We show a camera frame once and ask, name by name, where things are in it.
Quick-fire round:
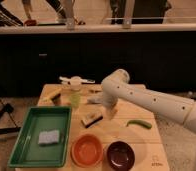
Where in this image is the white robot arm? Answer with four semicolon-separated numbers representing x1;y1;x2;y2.
101;69;196;134

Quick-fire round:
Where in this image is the orange-red bowl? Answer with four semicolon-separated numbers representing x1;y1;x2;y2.
71;134;103;168

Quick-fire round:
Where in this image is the dark purple bowl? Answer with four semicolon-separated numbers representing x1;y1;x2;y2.
106;141;135;171

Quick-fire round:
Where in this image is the light blue cloth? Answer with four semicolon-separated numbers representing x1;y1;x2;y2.
87;96;103;104

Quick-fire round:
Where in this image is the wooden cutting board table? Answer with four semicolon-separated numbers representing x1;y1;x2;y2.
16;85;170;171

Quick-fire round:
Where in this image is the green translucent cup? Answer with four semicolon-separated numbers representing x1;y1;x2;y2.
69;91;81;108

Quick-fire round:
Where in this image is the blue sponge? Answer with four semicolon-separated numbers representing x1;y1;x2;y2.
38;130;60;145

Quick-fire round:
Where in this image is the green plastic tray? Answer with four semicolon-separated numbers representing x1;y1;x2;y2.
8;106;71;168

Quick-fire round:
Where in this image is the person in dark clothes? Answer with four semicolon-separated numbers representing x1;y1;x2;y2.
110;0;172;24

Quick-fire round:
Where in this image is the black chair base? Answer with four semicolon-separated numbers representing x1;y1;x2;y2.
0;103;20;135

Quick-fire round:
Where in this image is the red object on counter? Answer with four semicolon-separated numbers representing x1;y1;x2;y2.
24;20;37;26

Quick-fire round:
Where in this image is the white handled tool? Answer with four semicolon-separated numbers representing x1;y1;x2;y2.
59;76;95;86

